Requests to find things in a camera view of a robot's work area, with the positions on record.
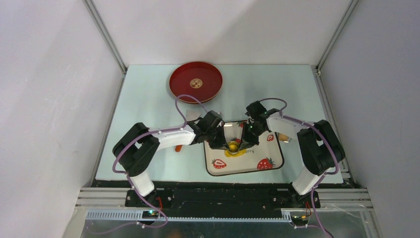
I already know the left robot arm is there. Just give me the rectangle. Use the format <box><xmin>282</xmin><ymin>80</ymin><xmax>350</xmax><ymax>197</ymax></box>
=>
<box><xmin>112</xmin><ymin>111</ymin><xmax>229</xmax><ymax>207</ymax></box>

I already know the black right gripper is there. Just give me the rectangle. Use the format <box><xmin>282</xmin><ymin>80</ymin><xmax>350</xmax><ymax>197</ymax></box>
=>
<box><xmin>238</xmin><ymin>122</ymin><xmax>265</xmax><ymax>151</ymax></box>

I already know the strawberry print tray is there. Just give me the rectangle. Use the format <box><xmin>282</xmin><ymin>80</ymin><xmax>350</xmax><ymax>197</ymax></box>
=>
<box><xmin>204</xmin><ymin>131</ymin><xmax>284</xmax><ymax>176</ymax></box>

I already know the red round plate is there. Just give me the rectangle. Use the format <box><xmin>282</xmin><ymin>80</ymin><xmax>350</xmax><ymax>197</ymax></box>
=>
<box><xmin>168</xmin><ymin>61</ymin><xmax>223</xmax><ymax>104</ymax></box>

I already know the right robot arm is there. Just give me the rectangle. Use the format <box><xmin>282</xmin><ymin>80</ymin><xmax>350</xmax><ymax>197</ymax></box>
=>
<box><xmin>239</xmin><ymin>101</ymin><xmax>346</xmax><ymax>207</ymax></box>

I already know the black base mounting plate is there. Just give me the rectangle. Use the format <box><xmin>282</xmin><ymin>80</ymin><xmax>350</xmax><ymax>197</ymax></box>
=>
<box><xmin>90</xmin><ymin>178</ymin><xmax>357</xmax><ymax>219</ymax></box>

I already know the aluminium frame rail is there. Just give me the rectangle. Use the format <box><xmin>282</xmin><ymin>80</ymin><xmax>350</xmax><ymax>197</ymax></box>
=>
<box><xmin>76</xmin><ymin>188</ymin><xmax>373</xmax><ymax>223</ymax></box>

